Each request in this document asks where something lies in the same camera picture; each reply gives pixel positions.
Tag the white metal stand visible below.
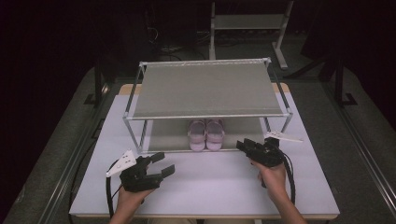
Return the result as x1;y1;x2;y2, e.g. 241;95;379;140
208;0;295;70

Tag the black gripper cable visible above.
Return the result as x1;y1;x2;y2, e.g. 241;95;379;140
274;148;297;206
105;159;121;219

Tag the tangle of background cables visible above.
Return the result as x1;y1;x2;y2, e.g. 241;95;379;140
144;8;210;62

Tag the grey two-tier shoe rack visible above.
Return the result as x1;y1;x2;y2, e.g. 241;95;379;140
121;57;294;155

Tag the person's right hand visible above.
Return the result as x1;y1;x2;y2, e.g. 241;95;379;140
250;161;288;203

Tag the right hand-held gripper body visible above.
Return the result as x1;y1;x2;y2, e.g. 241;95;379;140
246;130;304;168

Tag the metal floor rail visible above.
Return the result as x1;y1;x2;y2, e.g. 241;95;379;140
321;82;396;213
36;90;110;224

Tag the dark metal stand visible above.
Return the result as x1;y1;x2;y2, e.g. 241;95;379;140
333;60;359;108
83;59;110;108

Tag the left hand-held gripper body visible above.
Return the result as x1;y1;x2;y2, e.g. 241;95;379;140
106;149;164;193

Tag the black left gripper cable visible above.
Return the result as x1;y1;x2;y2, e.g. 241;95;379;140
105;159;121;219

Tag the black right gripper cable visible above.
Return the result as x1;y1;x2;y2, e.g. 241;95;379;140
274;148;297;206

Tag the person's left hand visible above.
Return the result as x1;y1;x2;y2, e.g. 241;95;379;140
116;186;155;216

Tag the pink child sandal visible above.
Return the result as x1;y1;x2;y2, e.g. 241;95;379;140
187;119;207;152
205;119;226;152

